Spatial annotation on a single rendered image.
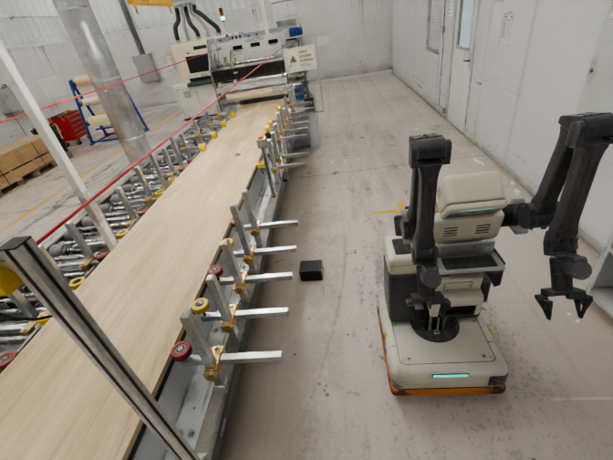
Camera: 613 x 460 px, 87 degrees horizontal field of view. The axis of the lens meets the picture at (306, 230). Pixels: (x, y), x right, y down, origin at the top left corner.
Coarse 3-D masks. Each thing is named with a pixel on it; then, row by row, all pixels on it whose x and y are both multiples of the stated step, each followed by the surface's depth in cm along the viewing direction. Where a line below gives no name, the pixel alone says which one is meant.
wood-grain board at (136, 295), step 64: (256, 128) 404; (192, 192) 267; (128, 256) 199; (192, 256) 188; (128, 320) 152; (0, 384) 132; (64, 384) 128; (0, 448) 110; (64, 448) 107; (128, 448) 104
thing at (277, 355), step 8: (248, 352) 134; (256, 352) 134; (264, 352) 133; (272, 352) 133; (280, 352) 132; (192, 360) 136; (200, 360) 135; (224, 360) 134; (232, 360) 133; (240, 360) 133; (248, 360) 133; (256, 360) 132; (264, 360) 132; (272, 360) 132; (280, 360) 132
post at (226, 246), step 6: (228, 240) 160; (222, 246) 158; (228, 246) 158; (228, 252) 160; (228, 258) 162; (234, 258) 165; (228, 264) 164; (234, 264) 165; (234, 270) 167; (234, 276) 169; (240, 276) 171; (234, 282) 171; (240, 282) 171; (240, 294) 176; (246, 294) 178
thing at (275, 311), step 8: (208, 312) 159; (216, 312) 158; (240, 312) 156; (248, 312) 155; (256, 312) 154; (264, 312) 154; (272, 312) 153; (280, 312) 152; (288, 312) 155; (208, 320) 158
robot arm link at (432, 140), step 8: (416, 136) 97; (424, 136) 97; (432, 136) 92; (440, 136) 91; (424, 144) 89; (432, 144) 89; (440, 144) 88; (424, 152) 89; (432, 152) 89; (440, 152) 89; (416, 168) 101; (416, 176) 103; (416, 184) 105; (416, 192) 107; (416, 200) 109; (416, 208) 112; (408, 216) 117; (416, 216) 114; (400, 224) 125; (408, 224) 118; (416, 224) 117; (408, 232) 119
